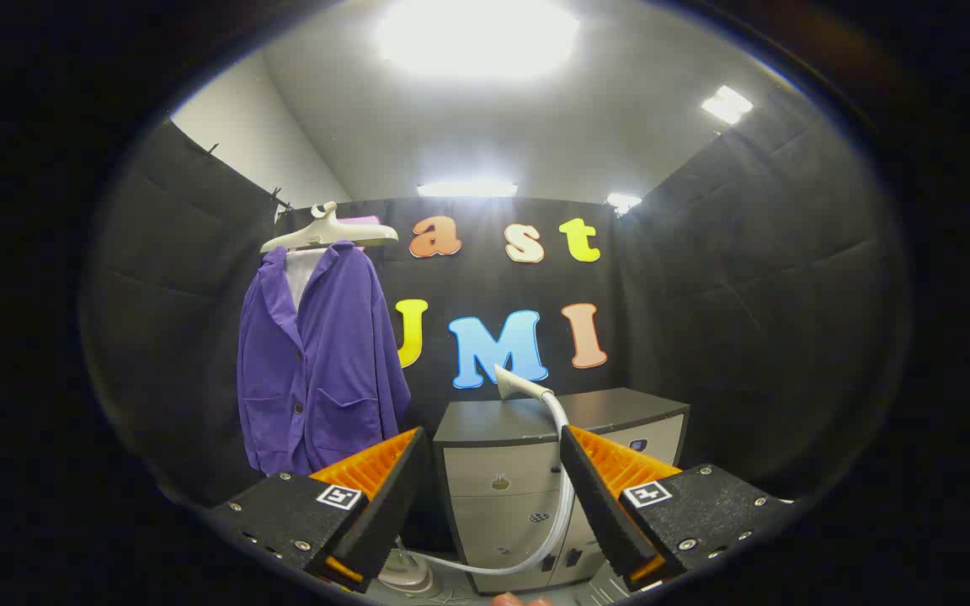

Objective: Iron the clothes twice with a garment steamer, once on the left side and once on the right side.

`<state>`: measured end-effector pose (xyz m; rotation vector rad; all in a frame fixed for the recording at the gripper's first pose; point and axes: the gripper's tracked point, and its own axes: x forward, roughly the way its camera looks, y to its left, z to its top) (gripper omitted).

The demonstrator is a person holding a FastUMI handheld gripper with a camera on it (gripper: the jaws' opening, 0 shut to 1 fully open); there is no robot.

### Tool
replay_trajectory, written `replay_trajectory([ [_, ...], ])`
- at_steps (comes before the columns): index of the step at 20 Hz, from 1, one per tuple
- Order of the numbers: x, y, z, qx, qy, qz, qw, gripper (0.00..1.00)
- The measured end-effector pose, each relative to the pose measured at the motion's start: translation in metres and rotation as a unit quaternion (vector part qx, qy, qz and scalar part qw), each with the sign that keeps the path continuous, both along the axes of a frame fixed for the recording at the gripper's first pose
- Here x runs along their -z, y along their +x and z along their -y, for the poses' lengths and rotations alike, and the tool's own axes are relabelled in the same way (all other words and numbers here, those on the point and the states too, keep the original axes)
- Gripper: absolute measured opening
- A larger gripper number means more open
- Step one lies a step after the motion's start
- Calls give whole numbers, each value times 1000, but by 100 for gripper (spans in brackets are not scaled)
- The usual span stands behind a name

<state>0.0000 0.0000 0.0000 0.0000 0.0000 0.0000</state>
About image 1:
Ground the white plastic clothes hanger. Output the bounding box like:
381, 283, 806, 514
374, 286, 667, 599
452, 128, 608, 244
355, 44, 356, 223
259, 202, 399, 255

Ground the large ceiling light panel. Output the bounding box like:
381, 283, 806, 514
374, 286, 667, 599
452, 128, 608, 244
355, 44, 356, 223
374, 0, 580, 82

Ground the purple corduroy jacket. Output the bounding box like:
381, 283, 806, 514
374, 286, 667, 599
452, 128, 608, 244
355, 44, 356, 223
237, 242, 412, 476

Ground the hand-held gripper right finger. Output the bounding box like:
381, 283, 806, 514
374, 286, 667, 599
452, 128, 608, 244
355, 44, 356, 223
559, 425, 793, 594

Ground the white steamer base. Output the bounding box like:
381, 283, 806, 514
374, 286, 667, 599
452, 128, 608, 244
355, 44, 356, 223
377, 537, 437, 595

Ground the black backdrop cloth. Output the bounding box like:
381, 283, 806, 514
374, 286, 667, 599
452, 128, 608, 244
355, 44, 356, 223
273, 198, 631, 439
618, 84, 909, 499
81, 118, 292, 506

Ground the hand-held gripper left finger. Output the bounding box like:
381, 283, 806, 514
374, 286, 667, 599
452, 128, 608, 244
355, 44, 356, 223
211, 427, 434, 593

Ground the white inner cloth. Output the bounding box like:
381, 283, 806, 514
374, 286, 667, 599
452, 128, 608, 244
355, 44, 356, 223
285, 248, 326, 312

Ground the grey cabinet with black top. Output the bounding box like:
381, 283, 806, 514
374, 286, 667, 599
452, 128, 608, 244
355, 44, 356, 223
433, 387, 692, 595

